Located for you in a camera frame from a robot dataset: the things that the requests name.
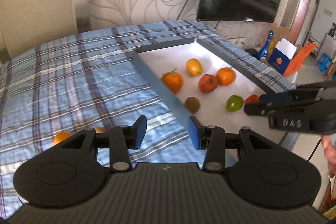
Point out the yellow orange fruit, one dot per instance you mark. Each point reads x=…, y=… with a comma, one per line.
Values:
x=194, y=67

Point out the blue plaid tablecloth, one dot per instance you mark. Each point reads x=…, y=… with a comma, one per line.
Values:
x=89, y=80

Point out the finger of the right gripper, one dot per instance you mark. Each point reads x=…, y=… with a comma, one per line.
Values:
x=293, y=108
x=289, y=96

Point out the green mango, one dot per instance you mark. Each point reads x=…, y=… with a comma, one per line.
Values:
x=234, y=103

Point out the blue bottle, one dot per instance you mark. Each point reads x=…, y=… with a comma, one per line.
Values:
x=262, y=54

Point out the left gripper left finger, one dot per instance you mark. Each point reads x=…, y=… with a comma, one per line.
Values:
x=121, y=140

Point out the large orange with stem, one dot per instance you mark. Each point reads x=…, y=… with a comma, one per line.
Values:
x=225, y=76

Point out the person's right hand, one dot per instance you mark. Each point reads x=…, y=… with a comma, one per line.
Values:
x=329, y=154

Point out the blue orange carton box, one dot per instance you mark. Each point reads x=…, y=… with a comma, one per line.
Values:
x=287, y=58

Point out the blue plastic stool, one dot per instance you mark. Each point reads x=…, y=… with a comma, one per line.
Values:
x=323, y=62

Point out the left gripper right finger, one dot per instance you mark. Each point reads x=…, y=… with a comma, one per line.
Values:
x=210, y=138

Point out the red apple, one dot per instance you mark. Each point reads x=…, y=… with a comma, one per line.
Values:
x=252, y=99
x=207, y=83

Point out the small orange tangerine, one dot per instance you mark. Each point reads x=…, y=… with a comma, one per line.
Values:
x=173, y=81

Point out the grey box white inside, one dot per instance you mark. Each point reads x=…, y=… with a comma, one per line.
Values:
x=194, y=78

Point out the brown kiwi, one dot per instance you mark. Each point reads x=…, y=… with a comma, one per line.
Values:
x=192, y=104
x=100, y=130

